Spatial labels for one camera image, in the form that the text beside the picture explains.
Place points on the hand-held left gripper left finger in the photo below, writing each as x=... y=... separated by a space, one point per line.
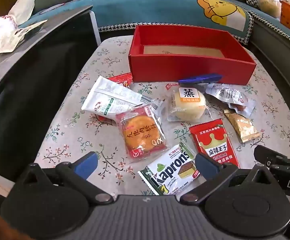
x=87 y=165

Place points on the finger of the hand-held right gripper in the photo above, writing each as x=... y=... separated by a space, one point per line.
x=270 y=155

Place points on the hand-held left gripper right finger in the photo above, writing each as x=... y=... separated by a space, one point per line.
x=205 y=166

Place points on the red crown print snack packet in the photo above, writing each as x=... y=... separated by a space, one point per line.
x=210 y=140

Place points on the green wafer packet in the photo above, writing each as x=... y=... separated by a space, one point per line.
x=167 y=175

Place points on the gold snack packet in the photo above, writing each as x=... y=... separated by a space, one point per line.
x=242 y=127

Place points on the round orange cake packet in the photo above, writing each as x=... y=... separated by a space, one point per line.
x=140 y=135

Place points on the pale steamed cake packet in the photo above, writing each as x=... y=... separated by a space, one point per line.
x=187 y=103

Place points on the white packet with green label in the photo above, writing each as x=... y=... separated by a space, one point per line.
x=110 y=97

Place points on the silver printed snack packet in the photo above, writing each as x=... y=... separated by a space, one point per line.
x=222 y=92

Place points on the blue snack packet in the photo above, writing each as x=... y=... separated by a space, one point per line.
x=200 y=78

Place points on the long red snack packet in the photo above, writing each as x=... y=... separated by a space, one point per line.
x=122 y=80

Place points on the red cardboard box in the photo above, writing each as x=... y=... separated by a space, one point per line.
x=185 y=67

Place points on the floral tablecloth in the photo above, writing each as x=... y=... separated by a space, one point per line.
x=72 y=120

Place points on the green sofa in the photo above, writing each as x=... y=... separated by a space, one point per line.
x=280 y=67

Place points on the grey top coffee table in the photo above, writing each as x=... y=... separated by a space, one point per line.
x=47 y=30

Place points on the beige paper card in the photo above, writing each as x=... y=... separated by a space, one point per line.
x=14 y=37

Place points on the teal cat print sofa cover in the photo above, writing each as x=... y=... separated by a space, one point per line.
x=147 y=10

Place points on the cream cloth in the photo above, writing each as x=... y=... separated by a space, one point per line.
x=22 y=7

